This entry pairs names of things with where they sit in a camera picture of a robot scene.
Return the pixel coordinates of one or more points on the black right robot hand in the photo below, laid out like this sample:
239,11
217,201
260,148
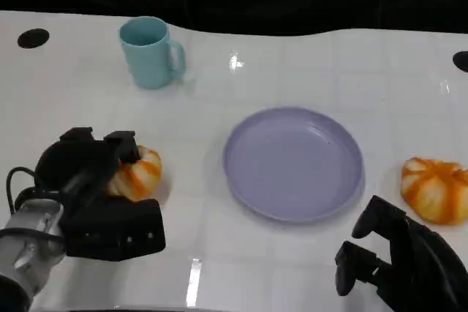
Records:
420,264

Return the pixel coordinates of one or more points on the pale green mug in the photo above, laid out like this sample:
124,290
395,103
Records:
146,60

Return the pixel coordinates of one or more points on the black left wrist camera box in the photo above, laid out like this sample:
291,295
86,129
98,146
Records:
117,228

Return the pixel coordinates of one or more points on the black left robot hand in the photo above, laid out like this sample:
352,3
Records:
77,166

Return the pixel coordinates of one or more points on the lilac plate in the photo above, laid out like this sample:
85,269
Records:
292,164

